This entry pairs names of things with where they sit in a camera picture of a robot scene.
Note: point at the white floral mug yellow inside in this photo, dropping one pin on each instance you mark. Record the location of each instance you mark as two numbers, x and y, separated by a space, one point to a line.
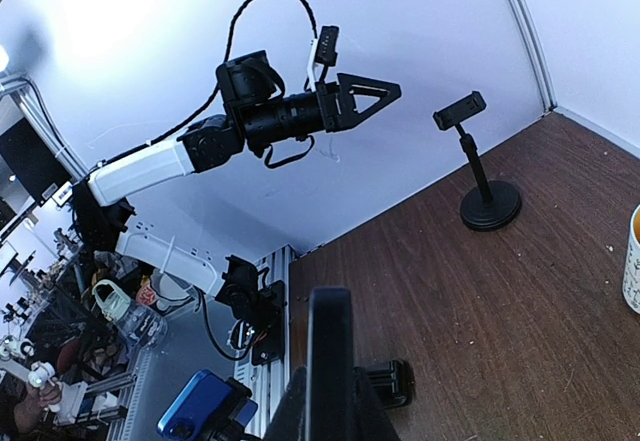
630 283

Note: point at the black smartphone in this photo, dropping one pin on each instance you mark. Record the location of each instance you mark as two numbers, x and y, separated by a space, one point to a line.
393 382

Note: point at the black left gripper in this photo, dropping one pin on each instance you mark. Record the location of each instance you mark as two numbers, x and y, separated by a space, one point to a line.
266 120

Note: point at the blue smartphone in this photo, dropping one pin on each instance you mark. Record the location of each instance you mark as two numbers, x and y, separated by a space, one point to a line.
205 394

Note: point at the aluminium front rail frame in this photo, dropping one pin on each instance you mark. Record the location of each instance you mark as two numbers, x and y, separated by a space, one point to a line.
162 371

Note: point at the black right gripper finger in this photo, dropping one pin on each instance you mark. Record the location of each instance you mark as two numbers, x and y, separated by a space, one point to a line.
330 398

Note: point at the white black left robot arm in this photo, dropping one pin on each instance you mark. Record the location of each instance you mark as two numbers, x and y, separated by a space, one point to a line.
101 208

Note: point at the black round-base phone stand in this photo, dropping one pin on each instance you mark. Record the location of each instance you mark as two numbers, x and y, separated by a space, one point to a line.
490 205

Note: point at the black monitor screen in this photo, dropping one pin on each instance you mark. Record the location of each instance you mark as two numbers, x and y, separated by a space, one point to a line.
29 170

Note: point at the clear plastic water bottle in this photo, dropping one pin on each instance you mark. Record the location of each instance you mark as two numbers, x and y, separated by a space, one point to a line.
139 325

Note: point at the black front phone stand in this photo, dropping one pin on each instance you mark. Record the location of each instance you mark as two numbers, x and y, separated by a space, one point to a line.
220 427

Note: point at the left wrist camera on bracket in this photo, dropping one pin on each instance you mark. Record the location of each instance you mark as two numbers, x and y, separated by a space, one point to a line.
323 56

